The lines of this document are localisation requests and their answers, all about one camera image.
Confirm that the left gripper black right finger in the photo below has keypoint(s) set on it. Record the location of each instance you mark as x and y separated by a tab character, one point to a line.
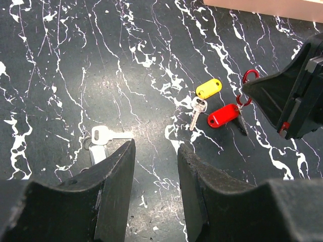
218	207

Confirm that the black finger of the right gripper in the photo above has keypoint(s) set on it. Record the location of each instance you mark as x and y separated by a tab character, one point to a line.
271	93

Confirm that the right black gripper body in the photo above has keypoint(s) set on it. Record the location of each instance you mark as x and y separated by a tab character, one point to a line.
302	113

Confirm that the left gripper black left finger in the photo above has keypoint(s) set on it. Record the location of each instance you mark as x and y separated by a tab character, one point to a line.
91	206

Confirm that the key with red tag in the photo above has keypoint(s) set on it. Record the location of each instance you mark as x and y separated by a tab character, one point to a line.
228	113

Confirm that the key with yellow tag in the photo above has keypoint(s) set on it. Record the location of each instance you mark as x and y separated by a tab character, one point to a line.
199	103

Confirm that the peach desk organizer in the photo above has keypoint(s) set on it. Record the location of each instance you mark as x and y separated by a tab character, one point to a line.
300	10

